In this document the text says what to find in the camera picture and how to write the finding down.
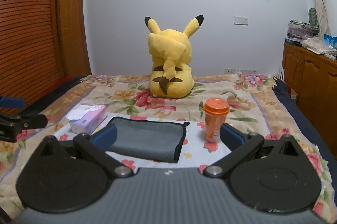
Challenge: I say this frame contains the white wall switch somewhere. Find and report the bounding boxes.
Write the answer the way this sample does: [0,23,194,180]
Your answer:
[233,16,249,26]

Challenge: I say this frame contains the wooden slatted wardrobe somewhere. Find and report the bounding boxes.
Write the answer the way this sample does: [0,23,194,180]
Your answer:
[1,0,64,106]

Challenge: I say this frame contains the blue picture card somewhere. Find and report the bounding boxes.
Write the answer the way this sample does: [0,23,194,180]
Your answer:
[323,34,337,49]

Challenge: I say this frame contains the stack of folded fabrics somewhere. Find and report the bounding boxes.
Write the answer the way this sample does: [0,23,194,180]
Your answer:
[287,20,319,42]

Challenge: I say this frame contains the white wall socket strip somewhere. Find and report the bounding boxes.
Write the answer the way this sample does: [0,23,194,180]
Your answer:
[224,68,258,74]

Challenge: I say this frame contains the wooden door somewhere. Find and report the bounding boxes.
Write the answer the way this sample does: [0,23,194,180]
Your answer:
[56,0,91,77]

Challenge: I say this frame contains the pink tissue box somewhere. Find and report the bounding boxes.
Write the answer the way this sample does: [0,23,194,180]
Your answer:
[66,105,106,135]

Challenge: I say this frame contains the floral beige bed blanket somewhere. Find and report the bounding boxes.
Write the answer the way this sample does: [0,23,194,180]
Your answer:
[1,75,336,223]

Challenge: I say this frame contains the brown wooden cabinet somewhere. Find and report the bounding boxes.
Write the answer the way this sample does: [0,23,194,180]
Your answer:
[282,43,337,157]

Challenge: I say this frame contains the yellow Pikachu plush toy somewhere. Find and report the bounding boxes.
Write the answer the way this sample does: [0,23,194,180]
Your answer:
[144,15,204,99]

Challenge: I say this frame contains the orange lidded plastic cup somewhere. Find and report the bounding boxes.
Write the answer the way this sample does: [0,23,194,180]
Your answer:
[203,98,230,142]

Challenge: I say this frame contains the purple and grey towel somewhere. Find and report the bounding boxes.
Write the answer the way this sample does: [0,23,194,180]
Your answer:
[109,117,190,163]

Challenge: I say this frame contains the green woven fan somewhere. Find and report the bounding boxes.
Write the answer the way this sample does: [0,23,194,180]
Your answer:
[308,8,319,28]

